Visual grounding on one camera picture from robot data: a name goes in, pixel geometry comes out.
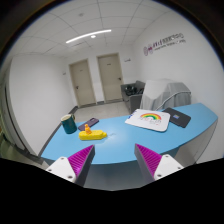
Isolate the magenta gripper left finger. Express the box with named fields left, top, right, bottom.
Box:
left=46, top=145, right=95, bottom=186

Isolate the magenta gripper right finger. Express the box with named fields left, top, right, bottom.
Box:
left=134, top=144, right=183, bottom=184

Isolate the dark purple smartphone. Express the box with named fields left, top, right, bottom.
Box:
left=78, top=118, right=99, bottom=131

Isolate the white rainbow drawing board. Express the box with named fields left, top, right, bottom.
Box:
left=125, top=109, right=170, bottom=132

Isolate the dark green mug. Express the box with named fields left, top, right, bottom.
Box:
left=61, top=114, right=77, bottom=134

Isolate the black notebook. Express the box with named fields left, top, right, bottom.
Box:
left=164, top=108, right=191, bottom=128

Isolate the grey covered furniture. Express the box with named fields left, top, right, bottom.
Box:
left=140, top=79, right=191, bottom=111

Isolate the grey armchair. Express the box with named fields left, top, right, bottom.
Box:
left=121, top=81, right=145, bottom=113

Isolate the left beige door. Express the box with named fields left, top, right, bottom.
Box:
left=70, top=60, right=96, bottom=107

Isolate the beige door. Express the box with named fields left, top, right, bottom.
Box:
left=70, top=60, right=96, bottom=107
left=98, top=54, right=123, bottom=102

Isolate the right beige door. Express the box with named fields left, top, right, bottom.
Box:
left=98, top=54, right=123, bottom=102

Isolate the ceiling strip light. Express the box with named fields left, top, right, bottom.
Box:
left=66, top=29, right=112, bottom=44

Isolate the purple wall logo sign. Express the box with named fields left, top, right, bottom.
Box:
left=143, top=33, right=186, bottom=56

